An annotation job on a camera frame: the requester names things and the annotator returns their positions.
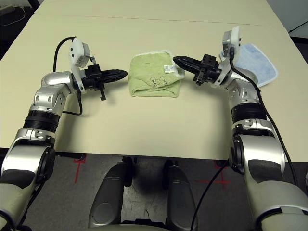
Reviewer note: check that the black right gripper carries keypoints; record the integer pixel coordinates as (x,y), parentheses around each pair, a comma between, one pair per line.
(209,69)

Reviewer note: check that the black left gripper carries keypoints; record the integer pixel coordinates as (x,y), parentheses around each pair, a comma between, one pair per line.
(92,77)

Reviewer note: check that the green towel with white edge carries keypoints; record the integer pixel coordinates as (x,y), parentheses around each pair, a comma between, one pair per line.
(149,72)

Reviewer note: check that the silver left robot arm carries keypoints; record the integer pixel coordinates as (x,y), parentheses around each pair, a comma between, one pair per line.
(21,156)

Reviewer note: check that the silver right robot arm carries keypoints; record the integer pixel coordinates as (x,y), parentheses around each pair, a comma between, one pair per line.
(260,154)

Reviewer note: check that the folded light blue towel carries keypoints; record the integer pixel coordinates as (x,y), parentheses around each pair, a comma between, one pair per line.
(260,65)

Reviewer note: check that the grey left robot leg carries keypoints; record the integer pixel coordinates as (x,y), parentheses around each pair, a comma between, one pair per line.
(108,192)

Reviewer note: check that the white power adapter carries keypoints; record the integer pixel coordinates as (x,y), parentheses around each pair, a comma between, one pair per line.
(7,9)

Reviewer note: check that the beige robot waist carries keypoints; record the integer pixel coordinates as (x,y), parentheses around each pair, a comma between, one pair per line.
(144,227)

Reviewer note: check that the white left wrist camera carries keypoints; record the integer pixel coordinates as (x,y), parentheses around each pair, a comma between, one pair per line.
(78,51)

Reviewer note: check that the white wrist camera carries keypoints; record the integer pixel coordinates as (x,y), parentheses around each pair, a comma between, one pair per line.
(234,38)
(78,51)

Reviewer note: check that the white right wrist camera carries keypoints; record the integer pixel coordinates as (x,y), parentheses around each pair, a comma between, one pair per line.
(234,38)

